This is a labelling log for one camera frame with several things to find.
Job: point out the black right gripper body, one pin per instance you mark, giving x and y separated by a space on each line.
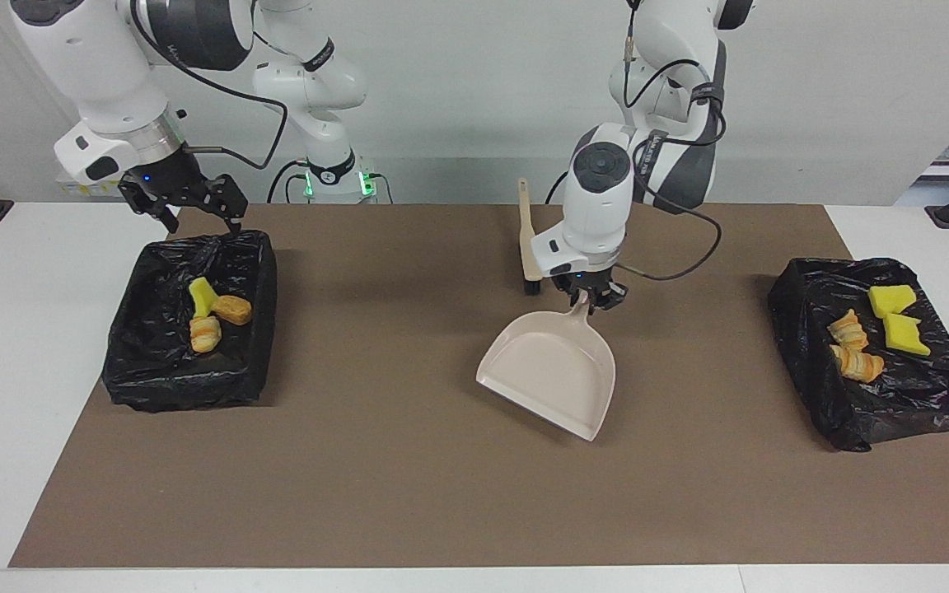
182 185

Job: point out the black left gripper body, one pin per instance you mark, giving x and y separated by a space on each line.
590 284

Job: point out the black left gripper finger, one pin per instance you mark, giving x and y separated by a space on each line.
577 298
600 301

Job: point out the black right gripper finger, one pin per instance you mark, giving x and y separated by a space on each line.
168 219
234 222

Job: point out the beige plastic dustpan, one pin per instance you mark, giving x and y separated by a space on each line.
553 371

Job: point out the beige hand brush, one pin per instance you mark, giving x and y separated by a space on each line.
527 239

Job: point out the yellow sponge wedge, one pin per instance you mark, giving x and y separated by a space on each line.
201 296

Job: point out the brown bread nugget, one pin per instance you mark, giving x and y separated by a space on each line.
232 310

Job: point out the striped croissant piece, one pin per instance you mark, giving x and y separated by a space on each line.
205 335

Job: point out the small pale scrap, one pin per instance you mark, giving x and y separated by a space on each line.
848 329

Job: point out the pale bread chunk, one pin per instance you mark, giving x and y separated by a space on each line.
857 362

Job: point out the rounded yellow sponge piece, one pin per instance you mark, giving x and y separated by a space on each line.
892 298

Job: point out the notched yellow sponge piece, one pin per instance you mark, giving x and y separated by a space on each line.
905 334

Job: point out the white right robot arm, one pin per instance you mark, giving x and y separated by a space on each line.
95 58

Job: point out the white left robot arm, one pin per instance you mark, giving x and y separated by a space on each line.
598 198

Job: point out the open bin with black bag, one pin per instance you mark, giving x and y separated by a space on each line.
153 371

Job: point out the bin wrapped in black bag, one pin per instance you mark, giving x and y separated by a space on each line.
895 395

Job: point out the brown table mat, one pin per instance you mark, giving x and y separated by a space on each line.
474 511

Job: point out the white wall socket box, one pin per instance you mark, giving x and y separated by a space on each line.
71 188

